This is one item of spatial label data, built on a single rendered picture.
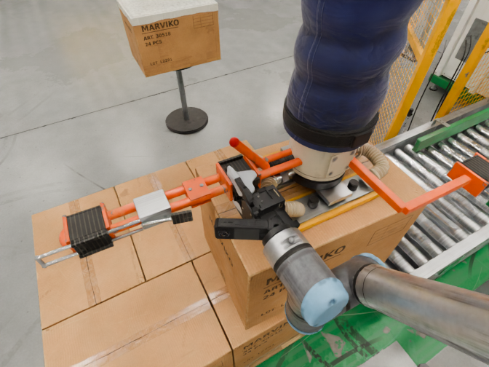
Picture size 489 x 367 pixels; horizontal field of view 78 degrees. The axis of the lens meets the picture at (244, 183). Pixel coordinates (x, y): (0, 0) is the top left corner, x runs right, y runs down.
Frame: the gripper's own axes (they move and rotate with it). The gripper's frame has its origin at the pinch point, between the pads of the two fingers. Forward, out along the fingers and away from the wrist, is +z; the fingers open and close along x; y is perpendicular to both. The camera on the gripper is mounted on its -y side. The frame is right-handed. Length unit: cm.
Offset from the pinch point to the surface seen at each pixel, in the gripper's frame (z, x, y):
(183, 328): -4, -66, -24
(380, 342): -41, -120, 64
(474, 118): 22, -57, 176
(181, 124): 181, -117, 36
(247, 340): -19, -66, -5
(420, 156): 19, -66, 131
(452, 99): 41, -55, 179
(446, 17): 42, 2, 132
